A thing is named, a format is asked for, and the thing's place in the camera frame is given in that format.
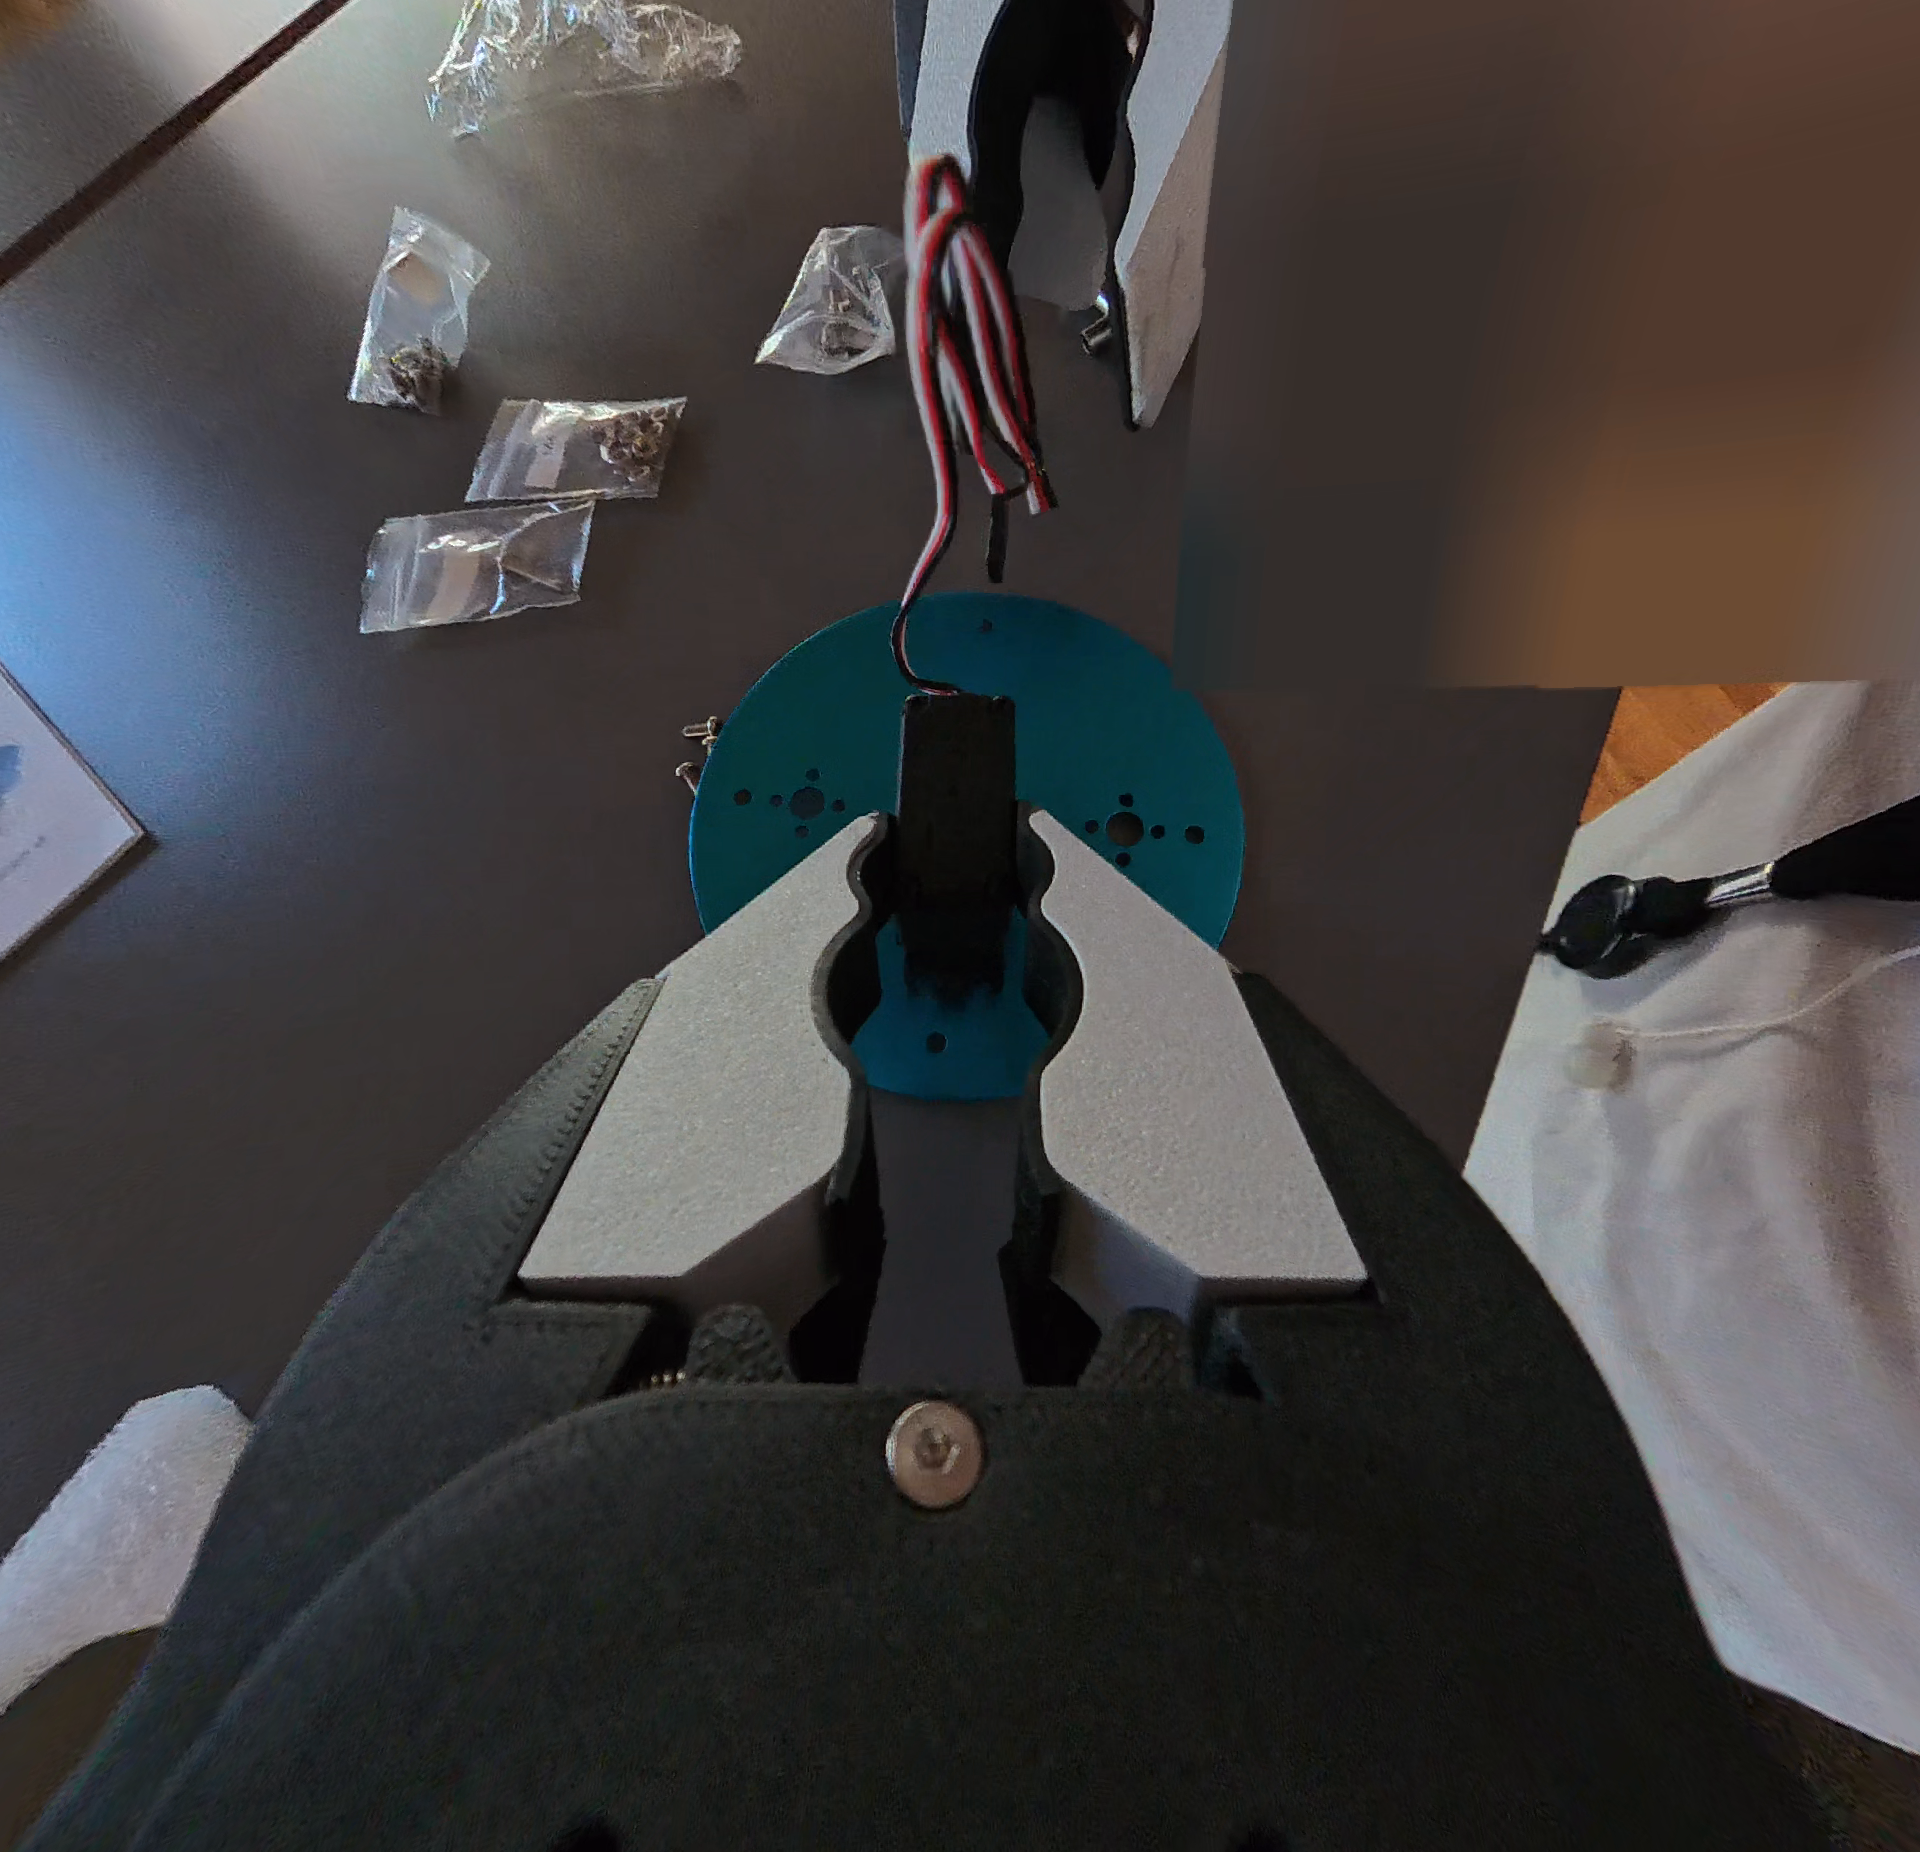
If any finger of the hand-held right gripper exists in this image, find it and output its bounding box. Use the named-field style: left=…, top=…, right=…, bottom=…
left=895, top=0, right=1051, bottom=181
left=1103, top=0, right=1248, bottom=431

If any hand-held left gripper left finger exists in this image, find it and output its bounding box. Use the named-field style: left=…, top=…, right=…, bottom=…
left=514, top=811, right=902, bottom=1303

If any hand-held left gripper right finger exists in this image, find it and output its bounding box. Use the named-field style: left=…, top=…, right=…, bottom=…
left=1020, top=806, right=1374, bottom=1304

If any clear bag of nuts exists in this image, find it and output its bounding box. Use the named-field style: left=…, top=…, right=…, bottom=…
left=753, top=225, right=920, bottom=373

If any dark grey desk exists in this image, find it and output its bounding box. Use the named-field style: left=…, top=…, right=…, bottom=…
left=0, top=0, right=1625, bottom=1807

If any crumpled clear plastic wrap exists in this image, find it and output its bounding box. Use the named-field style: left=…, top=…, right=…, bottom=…
left=424, top=0, right=748, bottom=138

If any blue round metal plate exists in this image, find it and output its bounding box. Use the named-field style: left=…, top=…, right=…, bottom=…
left=689, top=593, right=1249, bottom=1104

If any clear bag of screws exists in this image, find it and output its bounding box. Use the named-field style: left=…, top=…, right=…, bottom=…
left=349, top=205, right=491, bottom=415
left=465, top=396, right=689, bottom=507

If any flat clear bag white label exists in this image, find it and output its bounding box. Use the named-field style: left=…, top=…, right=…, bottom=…
left=359, top=503, right=597, bottom=635

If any white foam piece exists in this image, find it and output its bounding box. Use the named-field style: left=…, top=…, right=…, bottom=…
left=0, top=1385, right=254, bottom=1713

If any illustrated assembly manual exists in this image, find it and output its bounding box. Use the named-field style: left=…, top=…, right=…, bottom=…
left=0, top=663, right=150, bottom=969

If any white cord with toggle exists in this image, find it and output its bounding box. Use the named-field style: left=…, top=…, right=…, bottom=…
left=1560, top=944, right=1920, bottom=1091

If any black lanyard strap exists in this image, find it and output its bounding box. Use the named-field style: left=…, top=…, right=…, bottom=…
left=1536, top=798, right=1920, bottom=981

